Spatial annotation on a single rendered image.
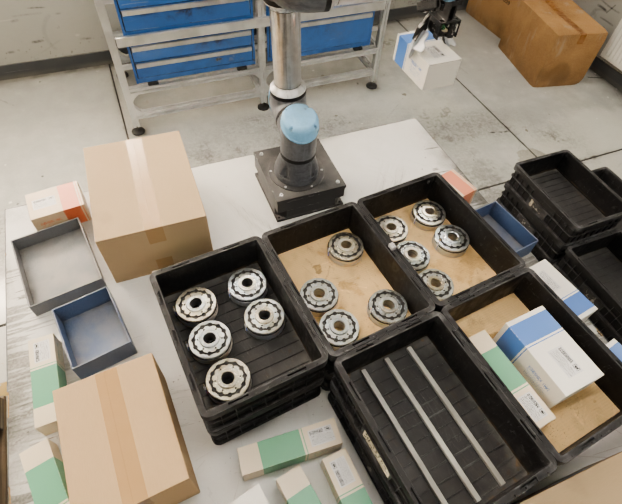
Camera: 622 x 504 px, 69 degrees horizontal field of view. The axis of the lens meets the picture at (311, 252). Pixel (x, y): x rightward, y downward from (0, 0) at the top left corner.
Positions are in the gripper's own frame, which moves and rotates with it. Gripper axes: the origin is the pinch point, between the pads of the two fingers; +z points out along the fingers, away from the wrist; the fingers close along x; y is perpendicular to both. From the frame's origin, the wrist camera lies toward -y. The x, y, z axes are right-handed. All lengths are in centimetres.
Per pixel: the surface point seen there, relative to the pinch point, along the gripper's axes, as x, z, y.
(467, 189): 6.7, 33.0, 33.3
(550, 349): -18, 18, 96
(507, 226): 14, 38, 49
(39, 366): -133, 35, 49
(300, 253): -60, 28, 43
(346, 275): -51, 28, 55
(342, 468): -72, 34, 99
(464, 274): -19, 27, 66
